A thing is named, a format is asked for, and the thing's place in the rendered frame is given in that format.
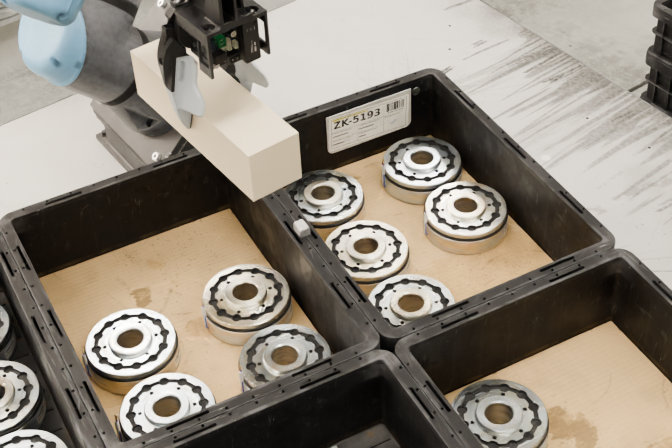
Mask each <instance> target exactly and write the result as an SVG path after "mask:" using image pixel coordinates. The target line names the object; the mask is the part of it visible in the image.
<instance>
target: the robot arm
mask: <svg viewBox="0 0 672 448"><path fill-rule="evenodd" d="M0 1H1V2H2V4H3V5H5V6H6V7H8V8H10V9H11V10H13V11H15V12H18V13H20V14H22V17H21V21H20V25H19V32H18V43H19V50H20V52H21V54H22V59H23V61H24V63H25V64H26V66H27V67H28V68H29V69H30V70H31V71H32V72H34V73H35V74H37V75H39V76H41V77H43V78H45V79H46V80H47V81H49V82H50V83H52V84H54V85H56V86H62V87H65V88H67V89H69V90H72V91H74V92H76V93H79V94H81V95H83V96H86V97H88V98H90V99H92V100H95V101H97V102H100V103H102V104H104V105H106V106H107V107H108V108H109V109H110V110H111V111H112V112H113V113H114V114H115V115H116V116H117V117H118V118H119V119H120V120H121V121H122V122H123V123H124V124H125V125H126V126H127V127H128V128H130V129H132V130H134V131H136V132H138V133H141V134H143V135H147V136H157V135H161V134H164V133H166V132H168V131H170V130H171V129H173V128H174V127H173V126H172V125H170V124H169V123H168V122H167V121H166V120H165V119H164V118H163V117H162V116H161V115H160V114H159V113H158V112H156V111H155V110H154V109H153V108H152V107H151V106H150V105H149V104H148V103H147V102H146V101H145V100H144V99H142V98H141V97H140V96H139V95H138V92H137V86H136V81H135V75H134V69H133V64H132V58H131V52H130V51H131V50H134V49H136V48H138V47H141V46H143V45H146V44H148V43H150V42H153V41H155V40H157V39H160V40H159V44H158V49H157V60H158V65H159V69H160V72H161V76H162V79H163V83H164V85H165V87H166V89H167V93H168V96H169V99H170V101H171V104H172V106H173V109H174V111H175V113H176V115H177V117H178V118H179V120H180V121H181V122H182V124H183V125H184V126H185V127H186V128H187V129H190V128H191V125H192V116H193V114H194V115H196V116H198V117H203V116H204V115H205V111H206V105H205V101H204V98H203V96H202V94H201V92H200V90H199V88H198V84H197V78H198V67H197V66H198V62H197V61H196V60H195V59H194V57H193V56H191V55H189V54H187V52H186V48H190V49H191V52H192V53H194V54H195V55H196V56H197V57H198V59H199V66H200V70H201V71H202V72H204V73H205V74H206V75H207V76H208V77H209V78H211V79H212V80H213V79H215V77H214V69H215V68H216V69H218V68H219V67H220V66H221V65H224V64H226V63H228V67H227V68H228V71H229V72H230V73H231V74H232V78H233V79H235V80H236V81H237V82H238V83H240V84H241V85H242V86H243V87H244V88H246V89H247V90H248V91H249V92H250V93H251V90H252V85H253V83H255V84H258V85H260V86H262V87H265V88H267V87H268V85H269V83H268V80H267V77H266V76H265V74H264V73H263V72H262V71H261V69H260V68H259V67H258V66H257V65H256V64H255V62H254V61H255V60H257V59H259V58H261V50H260V49H262V50H263V51H264V52H265V53H267V54H268V55H269V54H271V50H270V39H269V27H268V16H267V10H266V9H265V8H263V7H262V6H261V5H259V4H258V3H257V2H255V1H254V0H170V7H169V8H168V9H167V11H166V12H165V14H164V15H165V16H166V17H167V23H166V24H165V25H162V26H161V31H152V30H141V29H138V28H136V27H134V26H133V23H134V20H135V17H136V14H137V11H138V9H139V6H140V3H141V0H0ZM258 18H259V19H260V20H262V21H263V22H264V32H265V40H263V39H262V38H261V37H260V36H259V29H258Z"/></svg>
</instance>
